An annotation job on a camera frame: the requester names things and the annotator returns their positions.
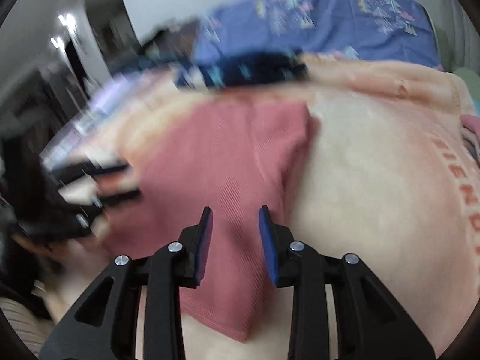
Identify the pink long sleeve shirt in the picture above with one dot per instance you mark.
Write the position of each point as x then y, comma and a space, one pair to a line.
235, 158

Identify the folded pink clothes stack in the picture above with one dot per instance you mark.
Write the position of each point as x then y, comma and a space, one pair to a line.
470, 130

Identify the black garment on headboard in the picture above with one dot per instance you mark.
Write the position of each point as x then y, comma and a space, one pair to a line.
179, 38

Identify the cream fleece blanket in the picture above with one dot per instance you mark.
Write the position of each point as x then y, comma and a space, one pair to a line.
387, 177

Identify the patterned bed sheet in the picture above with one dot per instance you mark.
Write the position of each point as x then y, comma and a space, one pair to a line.
86, 122

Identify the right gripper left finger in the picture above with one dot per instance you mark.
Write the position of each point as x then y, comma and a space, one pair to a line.
102, 323

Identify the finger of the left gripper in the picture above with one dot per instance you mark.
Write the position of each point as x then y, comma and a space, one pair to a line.
99, 204
65, 175

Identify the dark floral pillow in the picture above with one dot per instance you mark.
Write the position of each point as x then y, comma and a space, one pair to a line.
173, 43

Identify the navy star plush blanket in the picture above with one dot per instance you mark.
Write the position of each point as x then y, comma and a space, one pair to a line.
254, 68

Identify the person left hand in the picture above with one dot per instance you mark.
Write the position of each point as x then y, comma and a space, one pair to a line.
67, 252

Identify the green pillow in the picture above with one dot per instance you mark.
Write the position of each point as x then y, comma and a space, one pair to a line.
472, 80

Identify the dark teal fuzzy blanket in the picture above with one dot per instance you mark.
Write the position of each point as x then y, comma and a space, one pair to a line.
141, 63

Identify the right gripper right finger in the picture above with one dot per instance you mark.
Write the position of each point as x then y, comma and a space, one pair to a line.
340, 298

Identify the folded lavender cloth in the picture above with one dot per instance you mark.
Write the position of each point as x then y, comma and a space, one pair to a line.
106, 98

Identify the blue tree print pillow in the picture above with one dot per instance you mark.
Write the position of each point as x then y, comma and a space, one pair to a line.
399, 30

